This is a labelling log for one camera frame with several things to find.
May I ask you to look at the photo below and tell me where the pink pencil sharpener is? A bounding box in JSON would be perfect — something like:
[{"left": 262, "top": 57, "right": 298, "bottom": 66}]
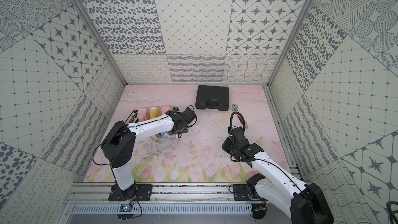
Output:
[
  {"left": 137, "top": 108, "right": 149, "bottom": 122},
  {"left": 162, "top": 106, "right": 171, "bottom": 115}
]

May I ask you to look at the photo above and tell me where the yellow pencil sharpener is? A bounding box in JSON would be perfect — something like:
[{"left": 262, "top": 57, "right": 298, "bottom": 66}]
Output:
[{"left": 149, "top": 107, "right": 161, "bottom": 119}]

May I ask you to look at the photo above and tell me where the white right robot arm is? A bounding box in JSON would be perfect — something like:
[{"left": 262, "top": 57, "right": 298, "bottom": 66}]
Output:
[{"left": 222, "top": 112, "right": 334, "bottom": 224}]

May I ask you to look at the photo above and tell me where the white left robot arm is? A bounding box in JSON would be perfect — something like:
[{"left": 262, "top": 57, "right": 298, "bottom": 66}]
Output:
[{"left": 99, "top": 107, "right": 197, "bottom": 202}]

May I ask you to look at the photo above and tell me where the black plastic tool case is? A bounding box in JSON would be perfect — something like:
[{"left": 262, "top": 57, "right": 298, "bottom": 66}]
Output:
[{"left": 195, "top": 85, "right": 230, "bottom": 111}]

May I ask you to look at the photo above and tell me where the black connector board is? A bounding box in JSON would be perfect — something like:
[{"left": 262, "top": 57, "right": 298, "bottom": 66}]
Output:
[{"left": 125, "top": 110, "right": 138, "bottom": 124}]

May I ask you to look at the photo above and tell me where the orange handled adjustable wrench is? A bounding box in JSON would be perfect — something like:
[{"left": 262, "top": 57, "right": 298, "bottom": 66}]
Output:
[{"left": 231, "top": 104, "right": 248, "bottom": 128}]

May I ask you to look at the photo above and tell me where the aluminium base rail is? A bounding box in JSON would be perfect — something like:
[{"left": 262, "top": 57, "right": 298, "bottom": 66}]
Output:
[{"left": 64, "top": 183, "right": 290, "bottom": 216}]

